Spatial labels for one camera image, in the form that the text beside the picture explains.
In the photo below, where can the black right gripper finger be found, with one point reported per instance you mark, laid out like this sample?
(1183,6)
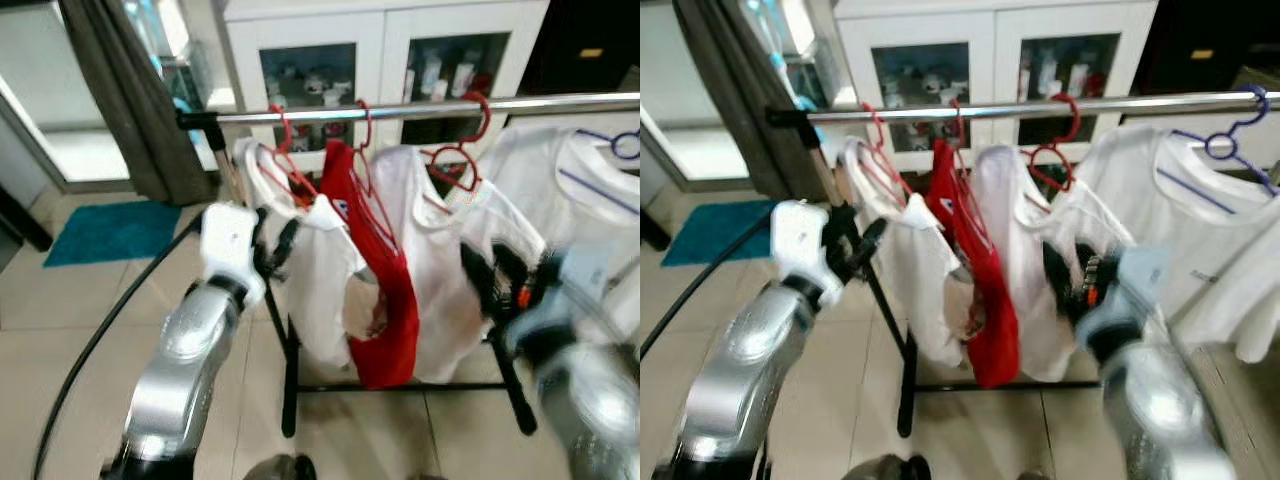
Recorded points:
(512,268)
(481,278)
(1061,278)

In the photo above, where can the thin white t-shirt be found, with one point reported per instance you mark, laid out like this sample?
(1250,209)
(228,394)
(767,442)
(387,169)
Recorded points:
(430,260)
(1030,260)

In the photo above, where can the red plastic hanger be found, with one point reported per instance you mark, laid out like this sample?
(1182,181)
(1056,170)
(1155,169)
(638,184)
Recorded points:
(1078,118)
(487,120)

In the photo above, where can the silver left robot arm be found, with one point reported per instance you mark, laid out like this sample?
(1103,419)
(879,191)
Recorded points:
(185,370)
(740,380)

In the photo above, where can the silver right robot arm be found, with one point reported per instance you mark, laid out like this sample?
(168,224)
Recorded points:
(590,410)
(1160,410)

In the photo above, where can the thin red hanger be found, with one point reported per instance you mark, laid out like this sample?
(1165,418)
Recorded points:
(366,120)
(880,130)
(958,118)
(287,130)

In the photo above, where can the purple hanger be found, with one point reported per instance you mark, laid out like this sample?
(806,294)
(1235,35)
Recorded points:
(1221,134)
(626,133)

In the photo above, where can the white printed shirt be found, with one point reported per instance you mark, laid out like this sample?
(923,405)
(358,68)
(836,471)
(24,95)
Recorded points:
(320,270)
(925,280)

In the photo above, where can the red t-shirt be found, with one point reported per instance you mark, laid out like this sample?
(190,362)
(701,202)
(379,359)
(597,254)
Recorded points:
(390,340)
(995,340)

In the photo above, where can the white t-shirt small logo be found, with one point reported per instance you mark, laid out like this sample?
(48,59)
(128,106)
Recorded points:
(1180,230)
(590,220)

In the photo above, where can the teal floor mat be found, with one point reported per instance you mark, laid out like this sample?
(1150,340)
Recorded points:
(715,235)
(110,235)

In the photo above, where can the grey curtain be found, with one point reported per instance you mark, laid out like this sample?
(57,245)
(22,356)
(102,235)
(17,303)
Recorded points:
(740,100)
(130,100)

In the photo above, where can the metal clothes rack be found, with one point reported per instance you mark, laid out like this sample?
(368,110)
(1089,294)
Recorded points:
(400,108)
(1000,108)

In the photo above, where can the grey robot left foot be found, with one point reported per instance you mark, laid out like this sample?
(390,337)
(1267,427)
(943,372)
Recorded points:
(892,470)
(278,469)

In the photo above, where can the white glass-door cabinet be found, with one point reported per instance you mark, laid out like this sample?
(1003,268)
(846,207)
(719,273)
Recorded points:
(390,40)
(1000,40)

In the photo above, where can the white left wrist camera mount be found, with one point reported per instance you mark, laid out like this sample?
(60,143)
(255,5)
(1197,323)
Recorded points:
(800,240)
(228,240)

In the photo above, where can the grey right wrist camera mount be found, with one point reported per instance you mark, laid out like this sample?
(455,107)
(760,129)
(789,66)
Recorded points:
(575,280)
(1135,275)

